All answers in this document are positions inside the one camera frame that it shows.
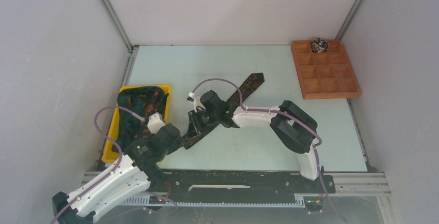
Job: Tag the dark key-patterned tie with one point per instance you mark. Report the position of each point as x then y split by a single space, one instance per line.
250 84

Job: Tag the dark green ties pile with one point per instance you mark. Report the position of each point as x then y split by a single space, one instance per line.
144 101

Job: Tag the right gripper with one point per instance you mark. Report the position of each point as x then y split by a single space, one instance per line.
195 125

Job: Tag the wooden compartment tray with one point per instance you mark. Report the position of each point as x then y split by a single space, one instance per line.
326 75

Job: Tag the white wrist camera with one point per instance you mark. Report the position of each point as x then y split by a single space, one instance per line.
195 100
155 123

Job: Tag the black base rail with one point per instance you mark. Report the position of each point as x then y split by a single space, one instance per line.
215 187

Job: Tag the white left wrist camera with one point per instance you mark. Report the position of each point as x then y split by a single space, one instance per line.
155 123

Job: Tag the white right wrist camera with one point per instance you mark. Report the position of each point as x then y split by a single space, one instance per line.
195 100

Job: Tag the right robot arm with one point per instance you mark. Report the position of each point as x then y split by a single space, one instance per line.
295 129

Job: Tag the aluminium frame rail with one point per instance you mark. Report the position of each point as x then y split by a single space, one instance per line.
346 185

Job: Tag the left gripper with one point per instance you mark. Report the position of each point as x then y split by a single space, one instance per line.
178 143

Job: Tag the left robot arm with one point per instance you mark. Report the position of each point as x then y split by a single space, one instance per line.
134 172

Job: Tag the rolled patterned tie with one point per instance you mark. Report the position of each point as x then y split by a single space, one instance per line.
319 45

